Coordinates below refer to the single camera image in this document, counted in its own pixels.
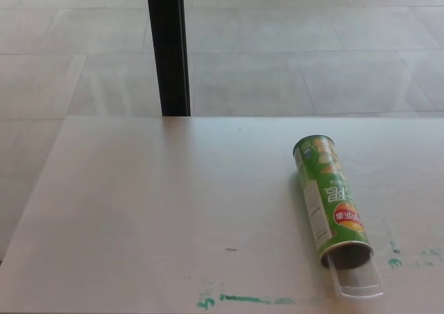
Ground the black vertical post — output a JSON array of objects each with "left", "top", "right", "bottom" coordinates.
[{"left": 145, "top": 0, "right": 192, "bottom": 117}]

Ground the clear plastic chips tray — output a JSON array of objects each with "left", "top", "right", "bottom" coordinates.
[{"left": 326, "top": 252, "right": 385, "bottom": 299}]

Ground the green cylindrical chips can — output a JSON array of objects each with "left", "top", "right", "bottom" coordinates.
[{"left": 291, "top": 134, "right": 376, "bottom": 270}]

